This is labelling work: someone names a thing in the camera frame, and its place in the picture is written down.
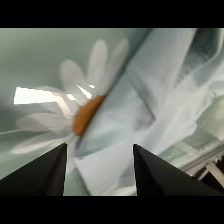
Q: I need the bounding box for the silver frame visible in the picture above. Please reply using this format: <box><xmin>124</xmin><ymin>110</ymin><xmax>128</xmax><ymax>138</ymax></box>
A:
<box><xmin>181</xmin><ymin>148</ymin><xmax>224</xmax><ymax>188</ymax></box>

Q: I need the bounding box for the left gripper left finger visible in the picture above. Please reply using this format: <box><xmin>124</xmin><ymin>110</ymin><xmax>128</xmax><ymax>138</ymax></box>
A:
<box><xmin>0</xmin><ymin>142</ymin><xmax>68</xmax><ymax>197</ymax></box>

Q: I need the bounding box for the white shirt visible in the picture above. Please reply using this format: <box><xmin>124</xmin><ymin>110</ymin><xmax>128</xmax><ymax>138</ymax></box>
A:
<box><xmin>73</xmin><ymin>28</ymin><xmax>224</xmax><ymax>197</ymax></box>

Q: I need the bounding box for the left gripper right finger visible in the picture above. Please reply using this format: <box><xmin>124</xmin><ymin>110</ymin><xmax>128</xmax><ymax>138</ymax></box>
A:
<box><xmin>132</xmin><ymin>143</ymin><xmax>223</xmax><ymax>197</ymax></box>

